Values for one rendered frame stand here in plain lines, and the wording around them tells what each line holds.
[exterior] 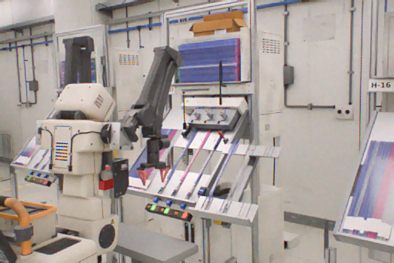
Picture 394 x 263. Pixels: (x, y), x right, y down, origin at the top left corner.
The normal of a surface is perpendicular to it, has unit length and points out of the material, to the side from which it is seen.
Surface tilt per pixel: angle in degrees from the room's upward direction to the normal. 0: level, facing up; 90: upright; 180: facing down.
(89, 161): 90
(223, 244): 90
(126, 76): 90
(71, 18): 90
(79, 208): 82
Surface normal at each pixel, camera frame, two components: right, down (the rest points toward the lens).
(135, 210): 0.77, 0.05
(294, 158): -0.64, 0.10
